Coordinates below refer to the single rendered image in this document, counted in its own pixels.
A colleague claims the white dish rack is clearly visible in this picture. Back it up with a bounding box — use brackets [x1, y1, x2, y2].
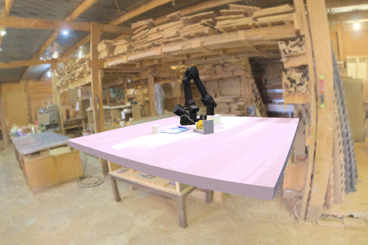
[193, 119, 214, 135]

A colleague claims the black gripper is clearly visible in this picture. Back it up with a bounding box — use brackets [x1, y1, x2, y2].
[180, 113, 207, 126]

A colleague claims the yellow plate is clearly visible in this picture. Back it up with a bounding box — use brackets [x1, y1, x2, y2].
[196, 120, 203, 130]

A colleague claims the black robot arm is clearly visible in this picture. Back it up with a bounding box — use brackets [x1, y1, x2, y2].
[172, 66, 217, 116]

